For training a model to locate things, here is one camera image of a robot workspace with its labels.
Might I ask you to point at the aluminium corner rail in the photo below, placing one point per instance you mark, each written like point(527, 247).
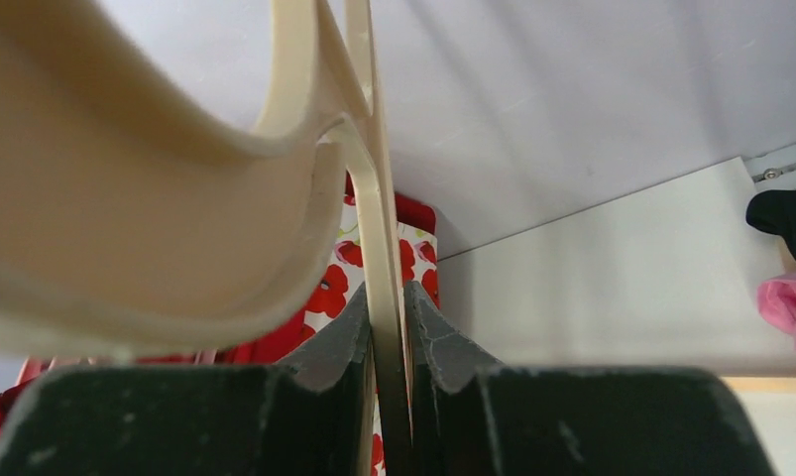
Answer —
point(773, 171)

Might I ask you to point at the wooden clothes rack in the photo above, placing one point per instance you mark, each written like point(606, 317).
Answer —
point(768, 383)

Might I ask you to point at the pink plastic hanger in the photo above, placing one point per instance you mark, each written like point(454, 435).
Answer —
point(34, 367)

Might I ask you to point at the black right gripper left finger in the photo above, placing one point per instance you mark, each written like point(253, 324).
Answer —
point(309, 414)

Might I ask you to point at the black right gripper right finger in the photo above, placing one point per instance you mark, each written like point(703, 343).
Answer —
point(474, 415)

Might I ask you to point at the red dress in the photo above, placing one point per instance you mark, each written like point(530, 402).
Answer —
point(266, 350)

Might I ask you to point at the black shirt with flower print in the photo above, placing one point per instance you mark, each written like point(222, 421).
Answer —
point(774, 212)

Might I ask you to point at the white red floral garment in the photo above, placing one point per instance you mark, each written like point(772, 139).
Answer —
point(344, 273)

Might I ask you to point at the beige plastic hanger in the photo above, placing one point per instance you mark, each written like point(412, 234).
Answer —
point(134, 223)

